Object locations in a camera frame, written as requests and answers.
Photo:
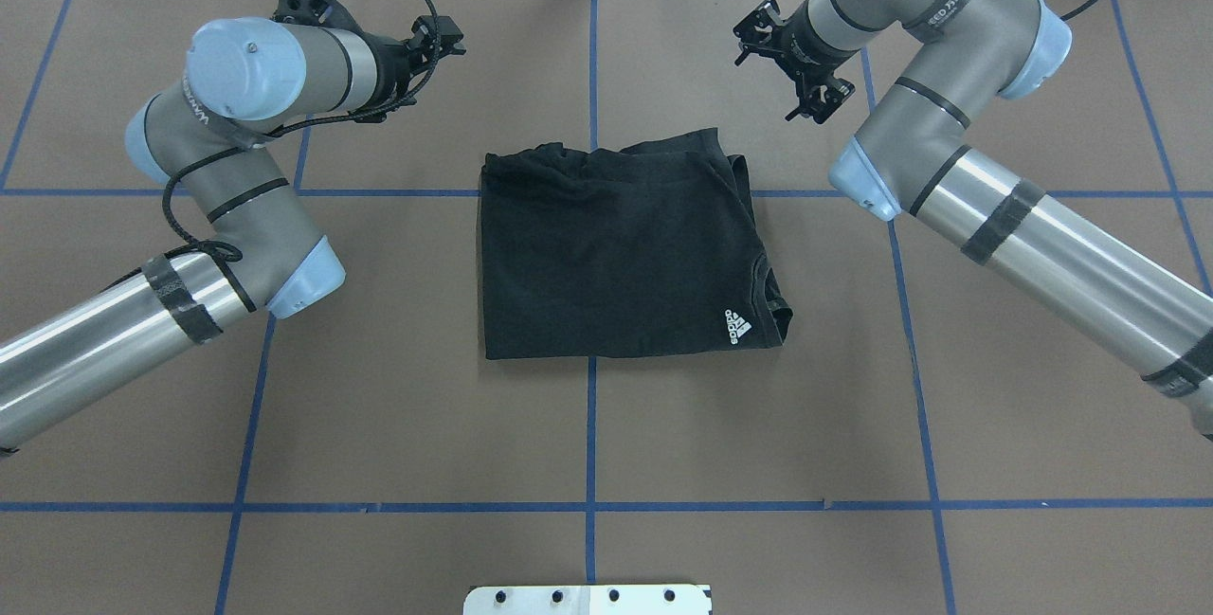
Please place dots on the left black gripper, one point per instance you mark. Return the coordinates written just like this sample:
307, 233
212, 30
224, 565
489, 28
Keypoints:
389, 66

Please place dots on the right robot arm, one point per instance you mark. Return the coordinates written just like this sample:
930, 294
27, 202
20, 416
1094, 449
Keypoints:
913, 156

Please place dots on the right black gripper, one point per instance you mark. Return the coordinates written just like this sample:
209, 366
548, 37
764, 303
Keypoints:
802, 39

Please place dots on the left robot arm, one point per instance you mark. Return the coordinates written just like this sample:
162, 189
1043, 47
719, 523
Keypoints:
246, 241

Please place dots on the black graphic t-shirt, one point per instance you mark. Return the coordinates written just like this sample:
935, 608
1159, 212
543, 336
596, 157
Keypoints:
651, 250

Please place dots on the white camera mast base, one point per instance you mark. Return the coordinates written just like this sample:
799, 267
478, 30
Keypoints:
590, 599

